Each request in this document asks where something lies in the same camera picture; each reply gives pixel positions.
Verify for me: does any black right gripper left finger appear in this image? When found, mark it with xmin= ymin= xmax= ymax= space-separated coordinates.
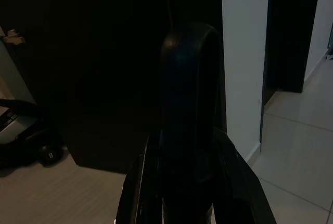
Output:
xmin=116 ymin=135 xmax=164 ymax=224

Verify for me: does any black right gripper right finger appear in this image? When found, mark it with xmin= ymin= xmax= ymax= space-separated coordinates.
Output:
xmin=208 ymin=129 xmax=277 ymax=224

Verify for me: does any blue long-handled dustpan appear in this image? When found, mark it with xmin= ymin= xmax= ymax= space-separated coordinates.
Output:
xmin=159 ymin=22 xmax=221 ymax=224

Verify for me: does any black kettlebell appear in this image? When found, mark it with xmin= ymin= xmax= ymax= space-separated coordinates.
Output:
xmin=37 ymin=140 xmax=63 ymax=168

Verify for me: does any dark brown door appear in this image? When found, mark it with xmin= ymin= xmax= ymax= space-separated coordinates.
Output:
xmin=0 ymin=0 xmax=222 ymax=136

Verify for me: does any black bag with strap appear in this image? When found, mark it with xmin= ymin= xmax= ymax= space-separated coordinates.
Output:
xmin=0 ymin=98 xmax=65 ymax=170

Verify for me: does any dark wooden door frame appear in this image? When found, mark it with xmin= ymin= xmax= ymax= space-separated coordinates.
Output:
xmin=262 ymin=0 xmax=323 ymax=110

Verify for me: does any metal door handle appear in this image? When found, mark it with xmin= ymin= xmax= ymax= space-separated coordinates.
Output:
xmin=2 ymin=28 xmax=27 ymax=45

